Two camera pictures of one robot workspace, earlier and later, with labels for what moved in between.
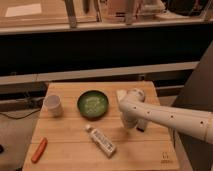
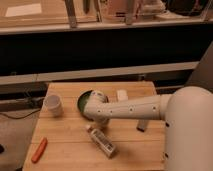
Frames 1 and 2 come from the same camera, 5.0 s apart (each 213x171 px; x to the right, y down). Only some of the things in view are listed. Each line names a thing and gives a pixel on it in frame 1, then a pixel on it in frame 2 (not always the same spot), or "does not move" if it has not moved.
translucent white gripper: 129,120 → 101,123
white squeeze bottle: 106,145 does not move
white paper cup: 53,105 does not move
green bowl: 92,104 does not move
